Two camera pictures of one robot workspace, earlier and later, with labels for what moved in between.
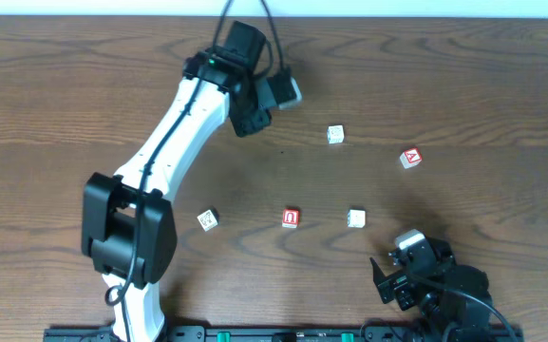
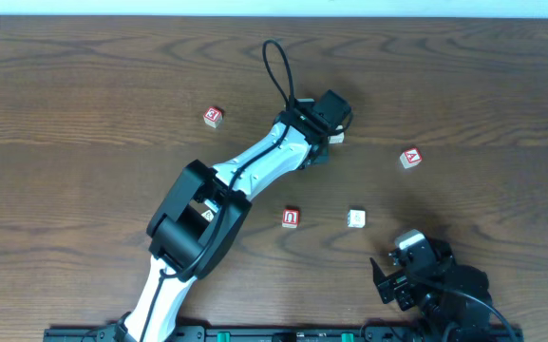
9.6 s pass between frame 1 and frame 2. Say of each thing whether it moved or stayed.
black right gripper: stayed
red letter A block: stayed
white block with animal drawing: stayed
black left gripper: moved
